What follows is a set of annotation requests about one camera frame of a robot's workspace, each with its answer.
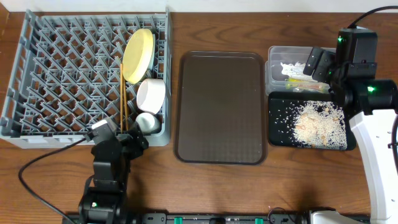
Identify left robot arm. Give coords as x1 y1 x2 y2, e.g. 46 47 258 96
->
78 123 149 224

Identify yellow round plate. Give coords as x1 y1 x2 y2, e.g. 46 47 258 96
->
122 29 153 84

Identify wooden chopstick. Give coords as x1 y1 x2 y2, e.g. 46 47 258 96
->
123 77 129 131
119 63 124 133

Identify clear plastic bin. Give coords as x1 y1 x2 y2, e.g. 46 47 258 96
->
264 45 332 96

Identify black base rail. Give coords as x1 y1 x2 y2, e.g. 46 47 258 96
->
62 212 371 224

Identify white cup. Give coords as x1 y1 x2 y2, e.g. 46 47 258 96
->
136 113 161 135

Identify spilled rice pile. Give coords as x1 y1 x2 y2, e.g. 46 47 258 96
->
273 100 348 149

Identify grey plastic dish rack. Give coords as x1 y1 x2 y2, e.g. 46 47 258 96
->
1 11 172 149

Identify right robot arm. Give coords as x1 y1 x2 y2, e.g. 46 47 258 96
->
303 27 397 223

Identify white tissue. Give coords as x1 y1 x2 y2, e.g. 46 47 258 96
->
280 62 312 82

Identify green orange snack wrapper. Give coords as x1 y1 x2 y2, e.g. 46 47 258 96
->
285 78 329 93

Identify white round bowl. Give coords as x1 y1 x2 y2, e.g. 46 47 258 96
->
136 78 165 114

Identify brown serving tray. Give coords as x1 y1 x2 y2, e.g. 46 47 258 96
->
174 51 267 166

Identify light blue bowl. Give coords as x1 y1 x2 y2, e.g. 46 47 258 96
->
147 34 156 71

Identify black waste tray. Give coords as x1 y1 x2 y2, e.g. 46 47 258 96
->
267 90 357 151

